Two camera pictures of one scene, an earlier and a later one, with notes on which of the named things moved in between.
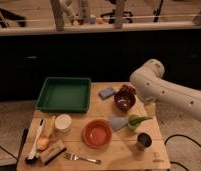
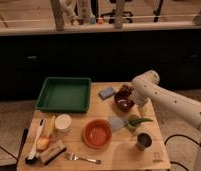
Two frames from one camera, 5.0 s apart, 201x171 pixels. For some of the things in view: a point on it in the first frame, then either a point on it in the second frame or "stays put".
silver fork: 72,157 stays put
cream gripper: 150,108 to 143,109
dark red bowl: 125,98 stays put
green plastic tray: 64,95 stays put
